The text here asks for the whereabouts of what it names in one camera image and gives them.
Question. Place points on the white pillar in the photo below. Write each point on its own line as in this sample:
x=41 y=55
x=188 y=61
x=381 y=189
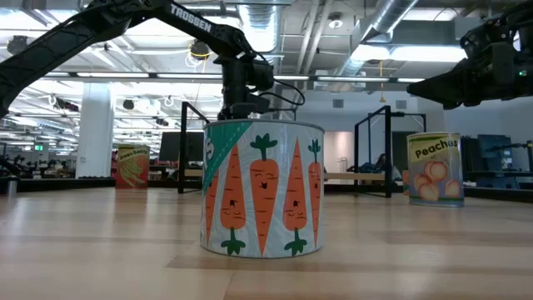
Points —
x=95 y=129

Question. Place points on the black-framed wooden shelf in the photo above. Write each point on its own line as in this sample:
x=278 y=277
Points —
x=387 y=166

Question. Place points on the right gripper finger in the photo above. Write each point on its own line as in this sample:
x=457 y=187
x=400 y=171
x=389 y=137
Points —
x=437 y=85
x=456 y=103

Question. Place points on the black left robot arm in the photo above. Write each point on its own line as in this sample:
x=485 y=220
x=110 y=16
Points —
x=50 y=46

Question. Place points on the black table edge rail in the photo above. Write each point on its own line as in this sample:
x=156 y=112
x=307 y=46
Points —
x=62 y=183

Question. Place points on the peaches can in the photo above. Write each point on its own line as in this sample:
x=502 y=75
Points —
x=435 y=175

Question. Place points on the green beans can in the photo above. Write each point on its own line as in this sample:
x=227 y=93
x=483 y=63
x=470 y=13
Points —
x=132 y=166

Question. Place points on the black monitor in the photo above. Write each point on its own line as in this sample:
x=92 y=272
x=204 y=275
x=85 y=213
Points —
x=170 y=146

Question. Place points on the silver ceiling duct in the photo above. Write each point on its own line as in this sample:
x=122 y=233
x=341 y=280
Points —
x=387 y=16

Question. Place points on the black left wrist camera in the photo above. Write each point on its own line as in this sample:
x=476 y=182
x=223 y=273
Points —
x=259 y=104

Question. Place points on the blue cabinet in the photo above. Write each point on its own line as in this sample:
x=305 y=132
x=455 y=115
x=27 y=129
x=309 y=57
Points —
x=493 y=154

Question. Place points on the carrots can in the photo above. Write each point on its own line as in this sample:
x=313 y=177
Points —
x=262 y=187

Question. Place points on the person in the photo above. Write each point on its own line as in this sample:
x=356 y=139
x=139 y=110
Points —
x=381 y=161

